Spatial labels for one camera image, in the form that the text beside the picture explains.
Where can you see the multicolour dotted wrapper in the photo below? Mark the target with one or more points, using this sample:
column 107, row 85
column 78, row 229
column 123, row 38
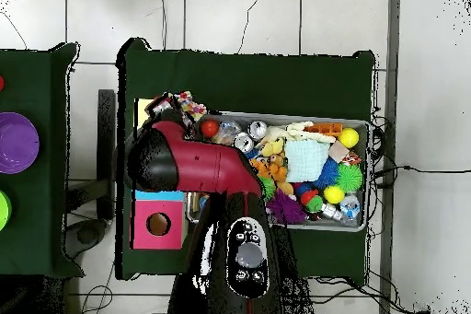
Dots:
column 191, row 106

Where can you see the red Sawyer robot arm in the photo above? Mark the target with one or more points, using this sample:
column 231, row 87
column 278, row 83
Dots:
column 206, row 166

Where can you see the wooden box with three holes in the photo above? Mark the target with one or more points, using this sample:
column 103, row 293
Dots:
column 162, row 240

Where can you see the red-orange ball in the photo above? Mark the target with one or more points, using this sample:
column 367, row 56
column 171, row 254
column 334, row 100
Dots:
column 209, row 128

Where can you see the dark green table cloth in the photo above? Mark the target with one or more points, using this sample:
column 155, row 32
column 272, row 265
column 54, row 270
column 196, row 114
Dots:
column 257, row 82

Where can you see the yellow plush duck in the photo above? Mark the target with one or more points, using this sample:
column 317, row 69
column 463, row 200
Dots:
column 271, row 148

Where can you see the orange toy building brick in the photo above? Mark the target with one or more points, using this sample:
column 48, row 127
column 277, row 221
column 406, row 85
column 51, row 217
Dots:
column 274, row 170

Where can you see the bright green spiky ball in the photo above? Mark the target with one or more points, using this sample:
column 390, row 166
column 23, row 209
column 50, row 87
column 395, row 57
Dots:
column 269, row 187

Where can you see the dark grey rounded base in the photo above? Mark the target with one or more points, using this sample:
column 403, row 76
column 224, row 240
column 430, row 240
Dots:
column 86, row 234

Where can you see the purple plastic bowl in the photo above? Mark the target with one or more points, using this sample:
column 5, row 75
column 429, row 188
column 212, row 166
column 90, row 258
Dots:
column 16, row 143

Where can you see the mint green cloth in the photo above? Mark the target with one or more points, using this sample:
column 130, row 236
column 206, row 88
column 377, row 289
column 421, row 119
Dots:
column 305, row 161

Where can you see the small red round item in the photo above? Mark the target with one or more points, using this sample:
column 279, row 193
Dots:
column 1, row 82

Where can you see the purple spiky toy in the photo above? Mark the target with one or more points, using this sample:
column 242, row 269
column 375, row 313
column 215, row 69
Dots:
column 289, row 211

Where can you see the blue spiky ball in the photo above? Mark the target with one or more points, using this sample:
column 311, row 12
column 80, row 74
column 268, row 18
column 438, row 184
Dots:
column 327, row 174

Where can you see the green cloth side table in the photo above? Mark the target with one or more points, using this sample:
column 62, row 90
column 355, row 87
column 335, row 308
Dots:
column 36, row 247

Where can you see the green round item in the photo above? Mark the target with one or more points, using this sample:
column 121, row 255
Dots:
column 3, row 211

